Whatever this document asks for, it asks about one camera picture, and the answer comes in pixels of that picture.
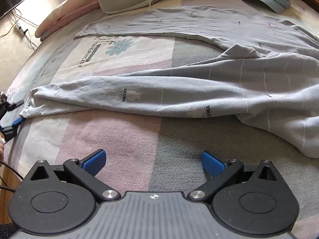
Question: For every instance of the white power strip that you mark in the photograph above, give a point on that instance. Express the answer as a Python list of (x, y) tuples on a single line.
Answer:
[(20, 29)]

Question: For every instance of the grey striped pants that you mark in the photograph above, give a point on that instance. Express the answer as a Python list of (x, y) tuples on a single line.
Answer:
[(199, 97)]

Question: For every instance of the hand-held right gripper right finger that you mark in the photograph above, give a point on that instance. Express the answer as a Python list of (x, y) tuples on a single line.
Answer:
[(211, 164)]

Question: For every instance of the pink folded quilt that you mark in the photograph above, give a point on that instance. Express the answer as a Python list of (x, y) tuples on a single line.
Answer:
[(74, 7)]

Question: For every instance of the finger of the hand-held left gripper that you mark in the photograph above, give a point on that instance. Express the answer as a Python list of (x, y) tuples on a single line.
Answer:
[(16, 103), (10, 132)]

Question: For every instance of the patchwork bed sheet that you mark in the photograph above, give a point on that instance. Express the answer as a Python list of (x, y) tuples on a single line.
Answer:
[(149, 139)]

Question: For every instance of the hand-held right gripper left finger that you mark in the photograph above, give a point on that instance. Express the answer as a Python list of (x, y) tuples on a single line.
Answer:
[(94, 161)]

